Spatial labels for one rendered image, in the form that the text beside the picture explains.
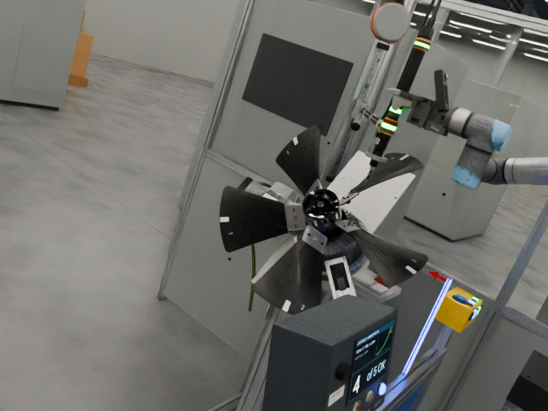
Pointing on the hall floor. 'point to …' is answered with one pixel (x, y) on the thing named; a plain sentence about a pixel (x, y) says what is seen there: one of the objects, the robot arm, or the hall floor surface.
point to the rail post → (422, 392)
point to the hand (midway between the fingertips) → (394, 90)
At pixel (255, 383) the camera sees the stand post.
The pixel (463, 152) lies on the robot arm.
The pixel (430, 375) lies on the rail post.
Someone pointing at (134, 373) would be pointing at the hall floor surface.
